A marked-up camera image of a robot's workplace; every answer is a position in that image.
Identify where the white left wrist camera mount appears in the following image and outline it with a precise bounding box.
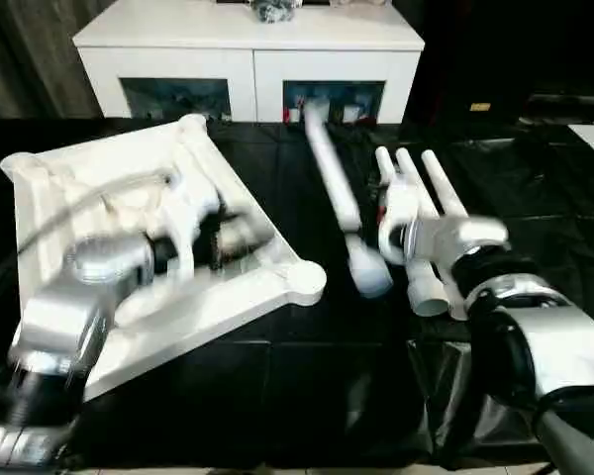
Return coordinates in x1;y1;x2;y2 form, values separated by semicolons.
161;186;225;284

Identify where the white sideboard cabinet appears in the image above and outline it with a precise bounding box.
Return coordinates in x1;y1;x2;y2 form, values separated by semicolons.
72;0;426;125

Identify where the black plastic mat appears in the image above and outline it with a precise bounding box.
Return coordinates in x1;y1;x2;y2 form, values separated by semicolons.
0;116;594;469

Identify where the black left wrist camera cable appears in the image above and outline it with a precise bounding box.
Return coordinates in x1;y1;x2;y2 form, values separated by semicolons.
17;171;173;254

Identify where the bag of black items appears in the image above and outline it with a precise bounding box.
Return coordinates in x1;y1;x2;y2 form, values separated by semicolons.
251;0;296;25

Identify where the white plastic table leg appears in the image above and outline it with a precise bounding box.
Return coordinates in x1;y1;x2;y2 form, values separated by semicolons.
420;149;471;220
304;97;394;299
395;147;471;321
374;146;449;318

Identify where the black low cabinet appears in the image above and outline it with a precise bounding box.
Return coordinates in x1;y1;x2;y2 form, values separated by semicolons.
415;0;594;125

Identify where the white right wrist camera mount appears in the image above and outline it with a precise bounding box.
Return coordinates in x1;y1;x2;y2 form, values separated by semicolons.
377;176;440;264

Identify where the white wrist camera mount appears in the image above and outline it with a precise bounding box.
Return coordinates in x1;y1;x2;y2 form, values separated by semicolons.
161;186;225;284
377;176;440;264

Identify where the dark grey curtain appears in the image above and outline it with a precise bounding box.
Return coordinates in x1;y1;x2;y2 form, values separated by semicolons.
0;0;103;120

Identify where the white plastic table top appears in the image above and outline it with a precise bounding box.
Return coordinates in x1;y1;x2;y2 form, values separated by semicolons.
0;113;328;402

